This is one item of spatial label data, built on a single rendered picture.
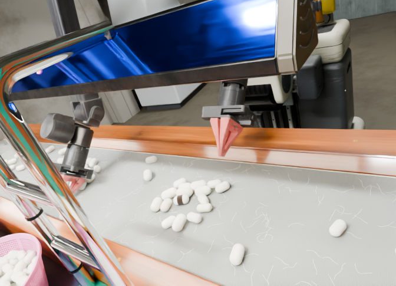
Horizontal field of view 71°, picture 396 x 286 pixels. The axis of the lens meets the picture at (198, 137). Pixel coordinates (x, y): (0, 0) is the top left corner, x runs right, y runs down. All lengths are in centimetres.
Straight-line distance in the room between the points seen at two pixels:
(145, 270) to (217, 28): 38
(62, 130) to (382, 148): 71
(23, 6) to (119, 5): 87
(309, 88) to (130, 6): 235
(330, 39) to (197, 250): 100
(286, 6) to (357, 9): 490
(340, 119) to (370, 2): 381
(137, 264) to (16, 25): 290
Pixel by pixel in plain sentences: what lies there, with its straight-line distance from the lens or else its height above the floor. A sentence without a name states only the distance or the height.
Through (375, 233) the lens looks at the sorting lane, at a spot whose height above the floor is 74.
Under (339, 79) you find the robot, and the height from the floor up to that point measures 62.
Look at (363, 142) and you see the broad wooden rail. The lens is 65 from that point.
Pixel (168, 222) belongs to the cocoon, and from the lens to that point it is 57.
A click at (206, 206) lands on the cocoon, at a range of 56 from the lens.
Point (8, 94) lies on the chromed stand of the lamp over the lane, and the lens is 32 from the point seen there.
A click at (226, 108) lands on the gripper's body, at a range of 57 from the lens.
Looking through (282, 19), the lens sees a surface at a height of 108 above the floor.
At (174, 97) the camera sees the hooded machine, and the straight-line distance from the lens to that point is 316.
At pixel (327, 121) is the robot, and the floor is 42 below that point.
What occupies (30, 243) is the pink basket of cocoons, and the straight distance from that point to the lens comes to 77.
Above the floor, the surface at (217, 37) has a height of 108.
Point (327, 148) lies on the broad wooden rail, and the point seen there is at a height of 76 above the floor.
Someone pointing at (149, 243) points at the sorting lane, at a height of 74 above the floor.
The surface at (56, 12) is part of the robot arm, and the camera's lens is 82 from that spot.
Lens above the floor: 112
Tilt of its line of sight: 27 degrees down
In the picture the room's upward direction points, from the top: 19 degrees counter-clockwise
